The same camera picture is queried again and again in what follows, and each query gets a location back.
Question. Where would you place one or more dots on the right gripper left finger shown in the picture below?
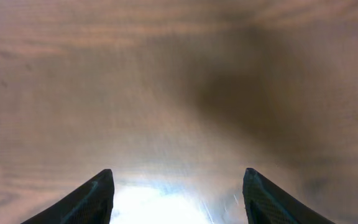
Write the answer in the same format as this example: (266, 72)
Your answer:
(90, 203)

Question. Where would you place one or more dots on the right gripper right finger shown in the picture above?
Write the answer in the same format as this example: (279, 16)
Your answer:
(267, 203)

